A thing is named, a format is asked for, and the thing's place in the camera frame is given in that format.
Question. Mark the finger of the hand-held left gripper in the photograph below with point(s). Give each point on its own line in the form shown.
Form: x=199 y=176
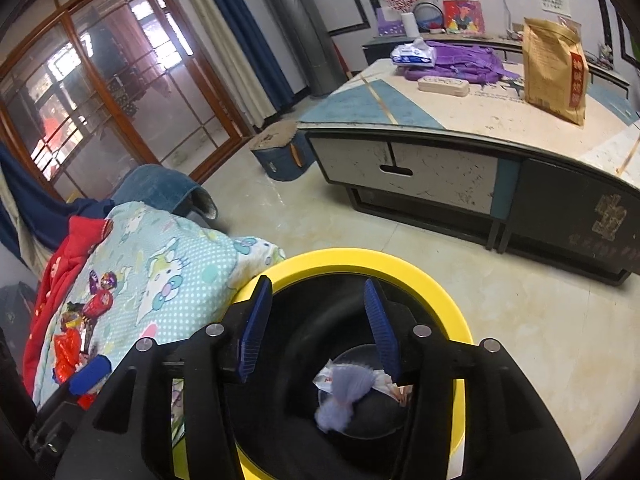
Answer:
x=91 y=375

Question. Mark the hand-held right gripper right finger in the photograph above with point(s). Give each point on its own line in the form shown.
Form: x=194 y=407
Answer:
x=382 y=332

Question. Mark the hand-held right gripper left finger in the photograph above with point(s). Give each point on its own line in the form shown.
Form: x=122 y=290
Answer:
x=254 y=332

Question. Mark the orange-red plastic wrapper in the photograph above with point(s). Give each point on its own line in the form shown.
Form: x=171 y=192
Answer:
x=67 y=355

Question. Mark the multicoloured candy wrapper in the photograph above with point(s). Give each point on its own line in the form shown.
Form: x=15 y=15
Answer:
x=74 y=320

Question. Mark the red candy wrapper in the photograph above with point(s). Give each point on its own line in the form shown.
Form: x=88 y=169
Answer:
x=97 y=304

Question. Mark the lilac candy wrapper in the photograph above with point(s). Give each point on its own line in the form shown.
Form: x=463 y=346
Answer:
x=340 y=391

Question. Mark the yellow-rimmed black trash bin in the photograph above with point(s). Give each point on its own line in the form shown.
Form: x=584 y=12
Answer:
x=350 y=258

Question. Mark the purple candy wrapper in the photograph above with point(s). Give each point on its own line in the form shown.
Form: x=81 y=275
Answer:
x=104 y=279

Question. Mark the white plastic wrapper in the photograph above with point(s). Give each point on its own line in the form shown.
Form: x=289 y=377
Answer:
x=388 y=391

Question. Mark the cartoon cat printed blanket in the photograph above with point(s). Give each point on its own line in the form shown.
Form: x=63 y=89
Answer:
x=175 y=280

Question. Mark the red cloth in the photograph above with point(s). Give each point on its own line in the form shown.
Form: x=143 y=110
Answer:
x=55 y=280

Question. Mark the dark blue cloth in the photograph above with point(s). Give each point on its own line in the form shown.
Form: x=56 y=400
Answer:
x=40 y=205

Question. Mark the blue denim cloth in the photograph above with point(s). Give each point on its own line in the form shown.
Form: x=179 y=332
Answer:
x=155 y=185

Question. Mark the low coffee table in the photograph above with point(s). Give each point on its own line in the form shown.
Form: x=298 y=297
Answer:
x=450 y=110

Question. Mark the beige power strip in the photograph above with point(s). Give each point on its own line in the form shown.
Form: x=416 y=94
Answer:
x=442 y=86

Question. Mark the white tissue pack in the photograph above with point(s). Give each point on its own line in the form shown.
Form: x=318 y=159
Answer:
x=412 y=55

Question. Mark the beige curtain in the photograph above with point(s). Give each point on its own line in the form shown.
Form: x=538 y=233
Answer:
x=220 y=50

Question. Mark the purple bag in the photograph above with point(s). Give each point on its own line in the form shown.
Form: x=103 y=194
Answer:
x=465 y=60

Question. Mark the wooden sliding glass door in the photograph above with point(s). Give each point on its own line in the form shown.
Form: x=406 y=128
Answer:
x=150 y=60

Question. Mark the blue curtain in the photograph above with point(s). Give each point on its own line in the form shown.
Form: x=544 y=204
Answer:
x=250 y=35

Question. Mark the white paper roll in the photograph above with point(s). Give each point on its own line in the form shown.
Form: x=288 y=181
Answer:
x=409 y=25

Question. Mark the brown paper bag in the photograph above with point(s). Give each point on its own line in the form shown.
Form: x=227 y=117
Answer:
x=547 y=70

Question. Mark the round desk fan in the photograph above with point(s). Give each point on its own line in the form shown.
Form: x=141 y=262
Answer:
x=429 y=15

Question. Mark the colourful painting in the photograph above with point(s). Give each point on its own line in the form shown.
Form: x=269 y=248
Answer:
x=462 y=16

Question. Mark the silver duct pipe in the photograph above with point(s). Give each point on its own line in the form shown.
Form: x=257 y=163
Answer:
x=300 y=25

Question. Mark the white wall note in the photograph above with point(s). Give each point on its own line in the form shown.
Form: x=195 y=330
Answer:
x=554 y=0

